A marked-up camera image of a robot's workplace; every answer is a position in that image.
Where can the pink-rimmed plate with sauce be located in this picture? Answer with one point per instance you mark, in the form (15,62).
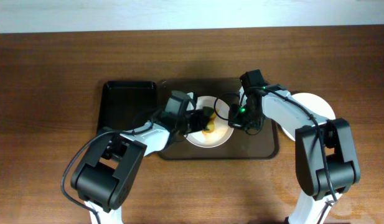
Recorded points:
(222,130)

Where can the white plate with sauce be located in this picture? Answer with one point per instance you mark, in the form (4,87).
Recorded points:
(313,105)

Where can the black water tray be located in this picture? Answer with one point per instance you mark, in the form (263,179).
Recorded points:
(126,105)

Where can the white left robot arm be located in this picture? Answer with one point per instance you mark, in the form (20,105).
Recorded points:
(101,174)

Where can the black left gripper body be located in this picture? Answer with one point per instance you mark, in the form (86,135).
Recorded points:
(195,120)

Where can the brown serving tray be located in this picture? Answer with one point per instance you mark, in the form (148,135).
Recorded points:
(240,145)

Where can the green and yellow sponge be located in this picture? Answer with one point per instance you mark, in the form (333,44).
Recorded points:
(210,123)

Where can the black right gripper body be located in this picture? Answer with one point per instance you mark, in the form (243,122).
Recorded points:
(243,123)

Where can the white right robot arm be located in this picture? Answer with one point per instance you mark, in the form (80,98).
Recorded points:
(326,159)

